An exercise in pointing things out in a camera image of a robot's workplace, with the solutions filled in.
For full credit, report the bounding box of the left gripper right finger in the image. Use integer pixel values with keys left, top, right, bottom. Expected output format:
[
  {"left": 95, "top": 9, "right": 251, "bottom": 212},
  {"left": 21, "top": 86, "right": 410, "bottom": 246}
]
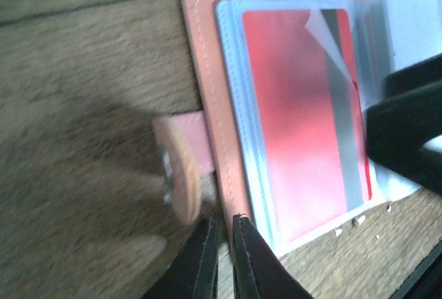
[{"left": 232, "top": 214, "right": 312, "bottom": 299}]

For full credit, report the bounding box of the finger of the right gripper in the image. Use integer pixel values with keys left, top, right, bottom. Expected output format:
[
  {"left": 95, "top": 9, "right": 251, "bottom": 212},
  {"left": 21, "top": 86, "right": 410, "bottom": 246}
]
[
  {"left": 366, "top": 81, "right": 441, "bottom": 194},
  {"left": 383, "top": 54, "right": 442, "bottom": 97}
]

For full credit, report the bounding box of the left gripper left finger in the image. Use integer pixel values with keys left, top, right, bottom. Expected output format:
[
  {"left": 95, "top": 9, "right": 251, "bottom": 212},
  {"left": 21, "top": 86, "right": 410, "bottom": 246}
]
[{"left": 142, "top": 218, "right": 218, "bottom": 299}]

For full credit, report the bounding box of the pink leather card holder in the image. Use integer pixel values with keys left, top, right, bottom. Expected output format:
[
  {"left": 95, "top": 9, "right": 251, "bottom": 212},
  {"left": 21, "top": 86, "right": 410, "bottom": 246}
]
[{"left": 154, "top": 0, "right": 441, "bottom": 256}]

